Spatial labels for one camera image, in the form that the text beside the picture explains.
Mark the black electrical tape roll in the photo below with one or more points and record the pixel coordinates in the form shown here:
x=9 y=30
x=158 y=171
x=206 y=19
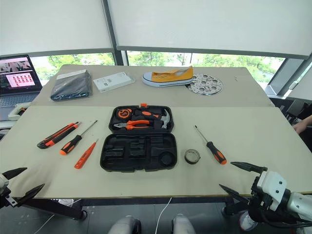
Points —
x=186 y=158

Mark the perforated round metal plate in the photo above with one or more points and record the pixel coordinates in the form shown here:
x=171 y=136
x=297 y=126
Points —
x=207 y=85

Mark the flat white packaged box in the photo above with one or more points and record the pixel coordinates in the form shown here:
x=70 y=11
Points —
x=113 y=81

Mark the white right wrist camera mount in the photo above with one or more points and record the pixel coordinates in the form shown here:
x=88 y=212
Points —
x=273 y=185

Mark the person in black clothes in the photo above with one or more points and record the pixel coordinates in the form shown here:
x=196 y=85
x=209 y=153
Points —
x=306 y=129

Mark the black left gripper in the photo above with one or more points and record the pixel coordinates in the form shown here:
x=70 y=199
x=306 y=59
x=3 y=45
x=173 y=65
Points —
x=6 y=199

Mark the grey window pillar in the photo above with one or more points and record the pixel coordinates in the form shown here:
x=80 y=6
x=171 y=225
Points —
x=114 y=29

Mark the orange black utility knife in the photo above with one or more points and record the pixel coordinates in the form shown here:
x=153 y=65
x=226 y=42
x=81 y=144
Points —
x=57 y=136

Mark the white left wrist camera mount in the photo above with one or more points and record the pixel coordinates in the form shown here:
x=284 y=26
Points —
x=3 y=181

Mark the black chair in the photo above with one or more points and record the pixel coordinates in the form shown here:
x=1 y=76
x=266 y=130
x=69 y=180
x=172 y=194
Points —
x=292 y=109

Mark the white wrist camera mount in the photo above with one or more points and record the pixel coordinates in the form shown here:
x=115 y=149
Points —
x=3 y=181
x=273 y=185

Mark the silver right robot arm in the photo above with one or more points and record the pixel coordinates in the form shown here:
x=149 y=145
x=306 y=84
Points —
x=301 y=202

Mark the black tool case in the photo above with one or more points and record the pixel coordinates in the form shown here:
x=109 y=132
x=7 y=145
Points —
x=139 y=151

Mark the orange voltage tester pen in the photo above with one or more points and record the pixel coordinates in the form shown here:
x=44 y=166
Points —
x=84 y=156

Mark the open laptop computer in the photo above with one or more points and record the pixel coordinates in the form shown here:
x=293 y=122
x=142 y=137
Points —
x=17 y=78

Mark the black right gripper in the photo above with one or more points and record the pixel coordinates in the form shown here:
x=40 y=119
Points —
x=258 y=201

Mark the grey rounded shape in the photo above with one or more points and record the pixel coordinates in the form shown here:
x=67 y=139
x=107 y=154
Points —
x=182 y=225
x=124 y=225

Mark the red white shoe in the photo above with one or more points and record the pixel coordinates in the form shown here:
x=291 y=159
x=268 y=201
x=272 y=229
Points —
x=246 y=221

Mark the orange black tape measure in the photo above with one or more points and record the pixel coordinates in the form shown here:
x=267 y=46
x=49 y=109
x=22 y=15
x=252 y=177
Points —
x=123 y=113

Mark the black table leg frame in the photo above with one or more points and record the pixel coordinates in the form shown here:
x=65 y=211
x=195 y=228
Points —
x=61 y=209
x=231 y=207

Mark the yellow canvas sneaker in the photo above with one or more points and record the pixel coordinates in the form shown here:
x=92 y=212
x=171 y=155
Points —
x=168 y=78

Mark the wide white roller blind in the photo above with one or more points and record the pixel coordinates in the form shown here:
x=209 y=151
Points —
x=209 y=24

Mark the dark folded cloth in bag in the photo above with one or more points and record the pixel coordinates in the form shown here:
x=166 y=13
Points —
x=70 y=85

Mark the white handheld device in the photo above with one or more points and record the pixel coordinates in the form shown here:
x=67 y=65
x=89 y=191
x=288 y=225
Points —
x=18 y=109

